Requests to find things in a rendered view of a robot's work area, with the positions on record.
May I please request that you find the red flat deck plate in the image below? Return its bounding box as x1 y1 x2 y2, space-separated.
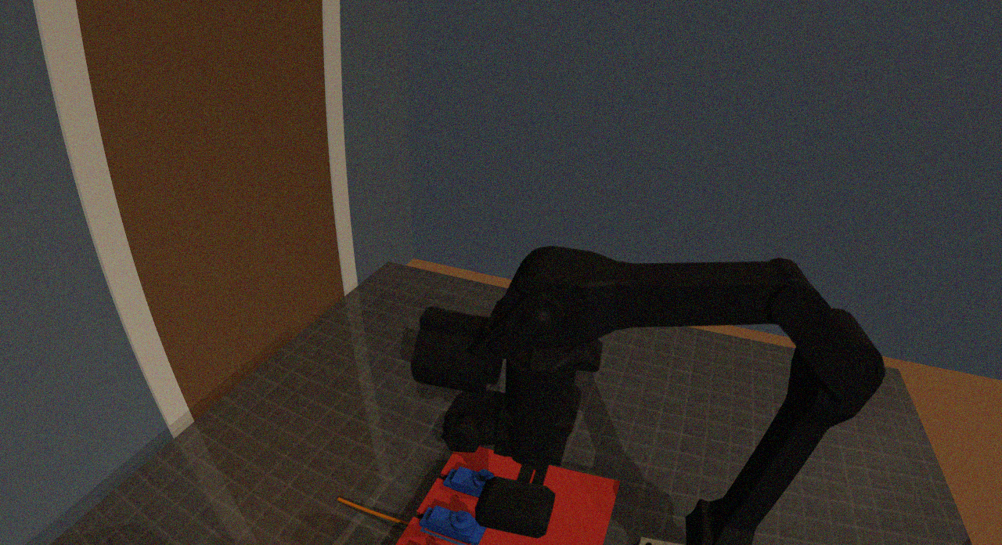
396 446 620 545

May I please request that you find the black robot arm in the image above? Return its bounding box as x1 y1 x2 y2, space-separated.
411 246 886 545

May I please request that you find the blue micro servo with orange cable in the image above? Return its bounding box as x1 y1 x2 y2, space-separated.
337 497 487 545

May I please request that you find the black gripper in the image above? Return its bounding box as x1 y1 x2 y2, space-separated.
475 385 581 538

